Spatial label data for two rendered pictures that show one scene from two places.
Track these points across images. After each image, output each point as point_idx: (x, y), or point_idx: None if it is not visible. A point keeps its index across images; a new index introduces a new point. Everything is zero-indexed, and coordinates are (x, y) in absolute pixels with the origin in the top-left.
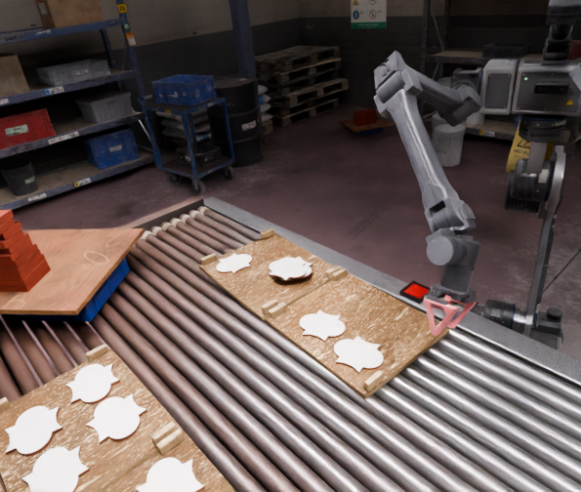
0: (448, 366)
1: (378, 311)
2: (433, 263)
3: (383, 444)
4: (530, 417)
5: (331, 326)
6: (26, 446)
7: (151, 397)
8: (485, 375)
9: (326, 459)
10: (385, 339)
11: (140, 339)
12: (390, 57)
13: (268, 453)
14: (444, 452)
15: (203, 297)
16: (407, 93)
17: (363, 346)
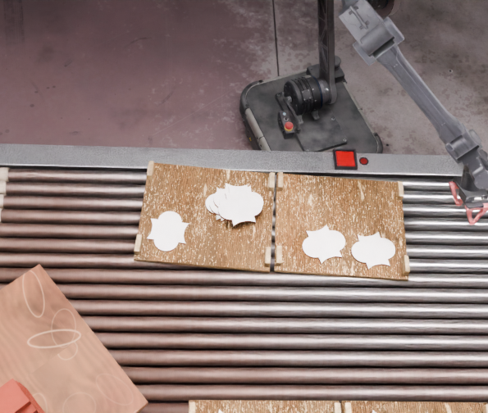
0: (421, 215)
1: (344, 200)
2: (481, 188)
3: (440, 301)
4: None
5: (332, 240)
6: None
7: (286, 402)
8: (448, 207)
9: (429, 338)
10: (374, 223)
11: (194, 371)
12: (358, 4)
13: (393, 365)
14: (474, 280)
15: (185, 288)
16: (397, 45)
17: (370, 241)
